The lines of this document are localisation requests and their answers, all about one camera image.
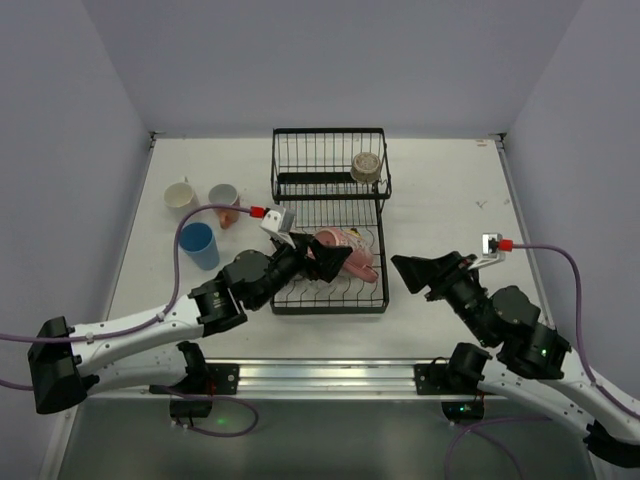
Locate pink floral mug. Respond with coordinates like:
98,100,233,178
314,227,379,283

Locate salmon floral mug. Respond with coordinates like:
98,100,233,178
208,184,240,230

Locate blue tumbler cup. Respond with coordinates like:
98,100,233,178
178,222,220,271

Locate beige speckled cup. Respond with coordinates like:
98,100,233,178
350,152,382,183

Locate white ceramic mug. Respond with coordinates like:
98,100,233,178
163,177,200,221

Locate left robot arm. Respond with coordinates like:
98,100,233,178
27,233,353,415

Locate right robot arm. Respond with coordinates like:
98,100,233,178
392,239,639,468

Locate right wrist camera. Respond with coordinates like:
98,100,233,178
471,233,514,270

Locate black wire dish rack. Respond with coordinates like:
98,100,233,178
271,127,392,315

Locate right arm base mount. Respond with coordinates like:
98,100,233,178
412,357,487,425

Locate aluminium mounting rail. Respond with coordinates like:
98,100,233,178
62,354,596,401

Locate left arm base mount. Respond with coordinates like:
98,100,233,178
149,363,240,426

